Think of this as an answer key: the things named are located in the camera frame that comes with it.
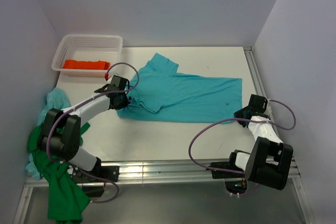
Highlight teal t-shirt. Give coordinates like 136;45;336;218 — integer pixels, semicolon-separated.
117;54;243;123

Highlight white perforated plastic basket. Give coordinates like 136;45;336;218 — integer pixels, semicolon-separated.
51;34;123;78

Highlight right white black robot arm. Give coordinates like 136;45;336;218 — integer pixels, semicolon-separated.
227;94;293;190

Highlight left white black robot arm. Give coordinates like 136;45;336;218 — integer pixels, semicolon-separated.
37;76;130;182

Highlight orange rolled t-shirt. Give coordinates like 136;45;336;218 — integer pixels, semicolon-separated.
62;60;110;70

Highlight light aqua t-shirt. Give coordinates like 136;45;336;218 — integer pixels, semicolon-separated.
25;88;71;180

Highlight green t-shirt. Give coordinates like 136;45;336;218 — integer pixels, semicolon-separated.
28;124;90;223

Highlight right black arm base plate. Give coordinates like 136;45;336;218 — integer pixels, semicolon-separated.
207;161;247;180

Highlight aluminium extrusion frame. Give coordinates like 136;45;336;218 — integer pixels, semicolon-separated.
13;47;316;223

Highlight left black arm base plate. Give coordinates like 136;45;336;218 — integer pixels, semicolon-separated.
71;165;120;198

